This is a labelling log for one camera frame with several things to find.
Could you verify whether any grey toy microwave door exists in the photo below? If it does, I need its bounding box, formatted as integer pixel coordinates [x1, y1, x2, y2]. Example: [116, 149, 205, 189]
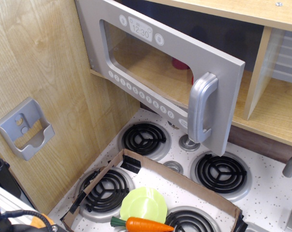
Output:
[75, 0, 245, 156]

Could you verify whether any silver microwave door handle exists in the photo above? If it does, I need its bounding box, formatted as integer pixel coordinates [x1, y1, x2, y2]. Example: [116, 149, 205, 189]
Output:
[188, 72, 218, 143]

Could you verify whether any back left black burner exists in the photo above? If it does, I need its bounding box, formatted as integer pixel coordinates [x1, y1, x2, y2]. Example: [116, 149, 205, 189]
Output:
[117, 122, 172, 161]

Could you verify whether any black burner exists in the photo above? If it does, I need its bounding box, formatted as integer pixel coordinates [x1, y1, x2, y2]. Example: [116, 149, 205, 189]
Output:
[190, 151, 252, 202]
[165, 206, 221, 232]
[117, 122, 172, 161]
[79, 167, 135, 223]

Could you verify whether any silver toy slotted skimmer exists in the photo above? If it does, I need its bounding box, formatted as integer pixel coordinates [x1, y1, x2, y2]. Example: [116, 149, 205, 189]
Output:
[168, 121, 179, 130]

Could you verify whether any brown cardboard barrier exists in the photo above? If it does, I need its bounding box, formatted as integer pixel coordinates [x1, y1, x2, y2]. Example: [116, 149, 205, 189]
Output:
[60, 149, 248, 232]

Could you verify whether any grey stove knob upper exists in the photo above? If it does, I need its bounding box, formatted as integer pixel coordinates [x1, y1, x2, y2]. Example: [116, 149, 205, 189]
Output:
[178, 134, 201, 151]

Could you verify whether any grey stove knob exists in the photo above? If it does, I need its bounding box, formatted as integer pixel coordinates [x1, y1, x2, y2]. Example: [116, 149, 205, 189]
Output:
[163, 161, 183, 174]
[178, 134, 201, 151]

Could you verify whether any grey stove knob lower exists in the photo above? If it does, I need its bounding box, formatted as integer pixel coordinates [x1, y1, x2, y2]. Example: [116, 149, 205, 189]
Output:
[163, 161, 183, 174]

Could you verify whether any red toy apple back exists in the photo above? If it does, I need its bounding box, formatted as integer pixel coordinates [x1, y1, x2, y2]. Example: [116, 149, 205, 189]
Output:
[172, 58, 189, 70]

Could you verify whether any light green toy plate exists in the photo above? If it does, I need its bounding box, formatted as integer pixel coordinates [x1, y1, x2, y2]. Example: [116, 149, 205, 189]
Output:
[120, 187, 167, 223]

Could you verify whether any front left black burner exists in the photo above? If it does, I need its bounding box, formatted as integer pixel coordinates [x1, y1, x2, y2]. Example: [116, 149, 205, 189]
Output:
[79, 167, 135, 223]

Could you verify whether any back right black burner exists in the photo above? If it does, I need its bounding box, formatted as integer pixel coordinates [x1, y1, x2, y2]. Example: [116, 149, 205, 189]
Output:
[190, 151, 252, 202]

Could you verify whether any orange toy carrot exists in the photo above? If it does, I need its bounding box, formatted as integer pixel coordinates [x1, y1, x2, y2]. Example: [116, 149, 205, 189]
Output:
[110, 217, 175, 232]

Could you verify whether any front right black burner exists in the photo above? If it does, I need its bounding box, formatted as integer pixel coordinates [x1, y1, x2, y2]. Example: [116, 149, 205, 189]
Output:
[165, 206, 221, 232]

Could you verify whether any wooden toy kitchen shelf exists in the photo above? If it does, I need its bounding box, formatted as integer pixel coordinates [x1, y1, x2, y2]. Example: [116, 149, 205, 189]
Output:
[148, 0, 292, 146]

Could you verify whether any orange object bottom left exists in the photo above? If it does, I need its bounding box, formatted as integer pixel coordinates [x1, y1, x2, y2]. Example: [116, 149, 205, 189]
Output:
[30, 214, 55, 229]

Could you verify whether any black device at left edge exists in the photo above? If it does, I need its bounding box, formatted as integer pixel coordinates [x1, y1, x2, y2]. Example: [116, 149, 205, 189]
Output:
[0, 159, 21, 198]

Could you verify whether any grey wall phone holder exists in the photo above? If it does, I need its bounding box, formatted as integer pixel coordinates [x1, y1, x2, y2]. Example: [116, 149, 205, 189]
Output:
[0, 97, 55, 161]

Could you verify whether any black cable bottom left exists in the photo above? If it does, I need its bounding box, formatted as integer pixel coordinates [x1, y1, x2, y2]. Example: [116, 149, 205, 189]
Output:
[0, 200, 55, 232]

